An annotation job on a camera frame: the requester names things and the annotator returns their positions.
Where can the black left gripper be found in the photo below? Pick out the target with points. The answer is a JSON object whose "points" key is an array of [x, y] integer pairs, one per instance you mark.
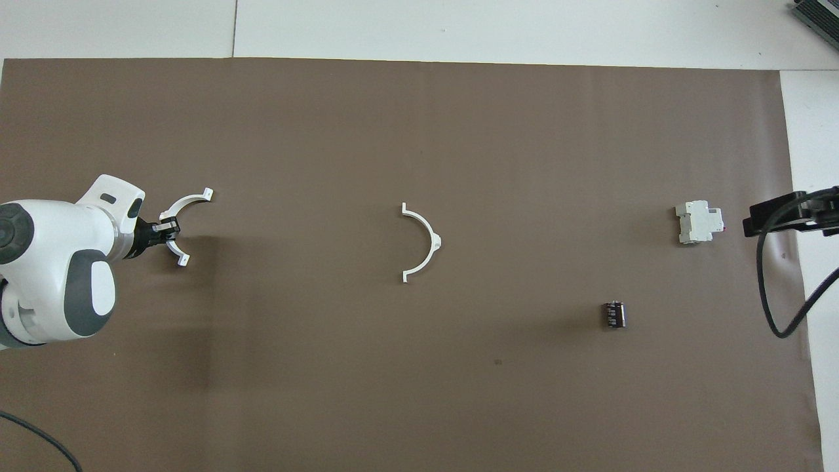
{"points": [[137, 237]]}

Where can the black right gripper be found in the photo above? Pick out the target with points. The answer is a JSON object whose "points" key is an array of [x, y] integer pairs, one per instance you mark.
{"points": [[824, 211]]}

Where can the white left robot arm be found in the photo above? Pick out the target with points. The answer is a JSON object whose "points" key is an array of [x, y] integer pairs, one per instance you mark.
{"points": [[52, 262]]}

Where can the white circuit breaker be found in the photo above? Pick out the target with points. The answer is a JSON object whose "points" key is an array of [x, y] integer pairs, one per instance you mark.
{"points": [[698, 223]]}

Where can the black cylindrical capacitor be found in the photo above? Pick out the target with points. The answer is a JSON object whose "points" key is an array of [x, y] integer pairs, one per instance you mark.
{"points": [[614, 314]]}

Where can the grey ribbed device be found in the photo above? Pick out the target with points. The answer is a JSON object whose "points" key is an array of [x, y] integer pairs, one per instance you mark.
{"points": [[818, 13]]}

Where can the brown table mat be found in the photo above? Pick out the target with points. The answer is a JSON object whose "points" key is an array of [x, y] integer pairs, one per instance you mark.
{"points": [[406, 360]]}

